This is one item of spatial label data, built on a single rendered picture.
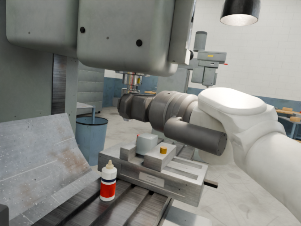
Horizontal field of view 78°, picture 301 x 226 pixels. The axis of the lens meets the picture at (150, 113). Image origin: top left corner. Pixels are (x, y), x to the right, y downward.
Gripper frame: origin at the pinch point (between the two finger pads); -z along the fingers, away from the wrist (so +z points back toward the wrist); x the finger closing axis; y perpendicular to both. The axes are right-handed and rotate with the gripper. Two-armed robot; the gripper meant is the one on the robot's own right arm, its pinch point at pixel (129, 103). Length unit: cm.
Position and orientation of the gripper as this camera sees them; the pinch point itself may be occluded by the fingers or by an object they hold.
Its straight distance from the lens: 47.6
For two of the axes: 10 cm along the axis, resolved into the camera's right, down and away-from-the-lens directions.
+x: -6.8, 0.5, -7.3
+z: 7.2, 1.9, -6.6
